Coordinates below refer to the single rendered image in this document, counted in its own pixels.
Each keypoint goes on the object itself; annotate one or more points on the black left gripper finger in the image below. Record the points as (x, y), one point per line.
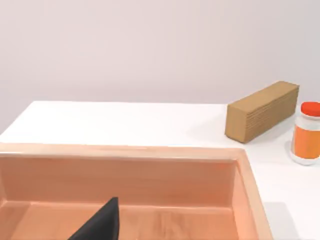
(105, 222)

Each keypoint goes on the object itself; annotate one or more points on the shallow salmon-coloured box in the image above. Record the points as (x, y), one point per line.
(140, 190)

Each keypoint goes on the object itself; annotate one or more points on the brown cardboard block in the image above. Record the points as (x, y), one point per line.
(260, 115)

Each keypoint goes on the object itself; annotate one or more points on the white orange-labelled bottle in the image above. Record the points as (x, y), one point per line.
(305, 135)

